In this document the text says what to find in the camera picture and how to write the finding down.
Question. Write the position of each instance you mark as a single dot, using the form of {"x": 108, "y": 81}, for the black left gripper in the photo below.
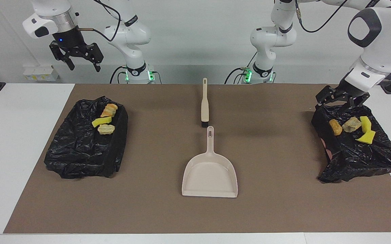
{"x": 348, "y": 90}

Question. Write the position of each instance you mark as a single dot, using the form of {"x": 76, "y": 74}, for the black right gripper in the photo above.
{"x": 71, "y": 42}

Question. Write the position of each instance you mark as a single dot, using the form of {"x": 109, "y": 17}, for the pale trash lump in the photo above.
{"x": 351, "y": 124}
{"x": 106, "y": 129}

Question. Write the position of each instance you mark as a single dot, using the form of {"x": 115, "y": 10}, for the yellow sponge piece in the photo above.
{"x": 365, "y": 123}
{"x": 101, "y": 121}
{"x": 366, "y": 137}

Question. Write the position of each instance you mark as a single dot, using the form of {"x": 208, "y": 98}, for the orange striped bread toy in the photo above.
{"x": 109, "y": 110}

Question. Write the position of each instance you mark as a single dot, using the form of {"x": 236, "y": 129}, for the beige hand brush black bristles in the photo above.
{"x": 204, "y": 105}

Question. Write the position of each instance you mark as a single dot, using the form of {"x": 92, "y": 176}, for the beige plastic dustpan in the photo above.
{"x": 210, "y": 173}

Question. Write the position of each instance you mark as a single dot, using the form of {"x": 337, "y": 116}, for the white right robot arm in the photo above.
{"x": 53, "y": 13}

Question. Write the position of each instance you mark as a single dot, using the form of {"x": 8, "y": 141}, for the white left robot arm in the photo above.
{"x": 375, "y": 40}

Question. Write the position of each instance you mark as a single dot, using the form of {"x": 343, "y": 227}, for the right black plastic bag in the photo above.
{"x": 361, "y": 156}

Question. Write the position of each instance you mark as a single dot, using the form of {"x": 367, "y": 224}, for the black plastic bag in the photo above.
{"x": 361, "y": 156}
{"x": 80, "y": 149}

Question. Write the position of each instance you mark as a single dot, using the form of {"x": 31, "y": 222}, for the left black plastic bag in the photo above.
{"x": 80, "y": 149}

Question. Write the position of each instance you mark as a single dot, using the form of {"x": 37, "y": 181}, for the brown table mat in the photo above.
{"x": 195, "y": 217}

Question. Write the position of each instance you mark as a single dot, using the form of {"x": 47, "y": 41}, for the white wall socket boxes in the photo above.
{"x": 41, "y": 73}

